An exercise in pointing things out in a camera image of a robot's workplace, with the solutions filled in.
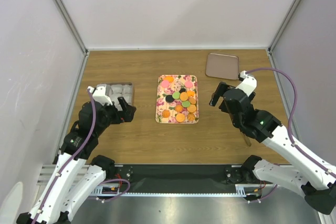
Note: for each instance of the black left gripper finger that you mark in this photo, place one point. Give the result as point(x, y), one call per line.
point(124, 113)
point(129, 114)

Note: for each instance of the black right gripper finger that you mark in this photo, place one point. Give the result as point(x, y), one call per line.
point(219, 92)
point(224, 106)

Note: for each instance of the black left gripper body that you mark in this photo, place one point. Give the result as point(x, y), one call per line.
point(111, 115)

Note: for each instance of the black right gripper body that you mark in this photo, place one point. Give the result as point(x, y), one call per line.
point(235, 120)

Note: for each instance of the metal serving tongs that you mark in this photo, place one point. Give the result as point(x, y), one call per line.
point(247, 140)

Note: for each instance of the green cookie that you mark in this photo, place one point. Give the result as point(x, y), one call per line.
point(186, 104)
point(176, 95)

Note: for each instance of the orange round cookie top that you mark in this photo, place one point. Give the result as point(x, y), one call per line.
point(169, 79)

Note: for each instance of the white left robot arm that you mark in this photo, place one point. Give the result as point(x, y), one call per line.
point(62, 198)

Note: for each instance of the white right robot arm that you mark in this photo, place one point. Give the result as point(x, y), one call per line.
point(312, 178)

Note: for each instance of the brown tin lid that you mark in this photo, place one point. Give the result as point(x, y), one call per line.
point(222, 66)

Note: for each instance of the brown cookie tin box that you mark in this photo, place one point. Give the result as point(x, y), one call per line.
point(122, 89)

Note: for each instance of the dotted biscuit right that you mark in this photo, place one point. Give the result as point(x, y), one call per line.
point(192, 108)

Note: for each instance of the dotted biscuit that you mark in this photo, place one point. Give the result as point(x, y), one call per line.
point(192, 108)
point(180, 117)

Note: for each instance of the plain brown round cookie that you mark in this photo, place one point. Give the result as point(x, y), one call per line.
point(192, 100)

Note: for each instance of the orange fish shaped cookie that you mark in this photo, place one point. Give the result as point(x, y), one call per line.
point(190, 93)

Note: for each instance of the pink cookie right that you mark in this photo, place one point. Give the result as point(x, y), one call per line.
point(188, 84)

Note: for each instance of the pink cookie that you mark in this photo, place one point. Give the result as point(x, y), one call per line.
point(165, 83)
point(188, 84)

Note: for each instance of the orange flower cookie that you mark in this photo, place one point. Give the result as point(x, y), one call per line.
point(191, 117)

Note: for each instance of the orange swirl cookie left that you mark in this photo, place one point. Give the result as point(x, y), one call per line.
point(166, 113)

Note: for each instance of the orange swirl cookie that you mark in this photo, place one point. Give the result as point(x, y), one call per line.
point(179, 108)
point(166, 113)

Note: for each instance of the orange swirl cookie centre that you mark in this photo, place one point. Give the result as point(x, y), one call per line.
point(179, 108)

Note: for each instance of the dotted biscuit bottom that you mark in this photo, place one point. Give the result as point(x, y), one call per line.
point(180, 117)

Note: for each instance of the floral serving tray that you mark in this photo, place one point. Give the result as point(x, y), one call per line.
point(175, 86)

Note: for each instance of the pink cookie left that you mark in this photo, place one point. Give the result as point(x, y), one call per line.
point(165, 83)

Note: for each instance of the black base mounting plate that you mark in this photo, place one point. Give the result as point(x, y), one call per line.
point(182, 178)

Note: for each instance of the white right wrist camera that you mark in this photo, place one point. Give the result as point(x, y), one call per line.
point(248, 83)

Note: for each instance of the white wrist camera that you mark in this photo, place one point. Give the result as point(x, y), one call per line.
point(102, 94)
point(248, 83)

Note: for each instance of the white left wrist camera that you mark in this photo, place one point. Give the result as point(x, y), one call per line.
point(102, 94)

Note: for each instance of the aluminium cable duct rail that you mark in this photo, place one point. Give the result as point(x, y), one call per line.
point(109, 190)

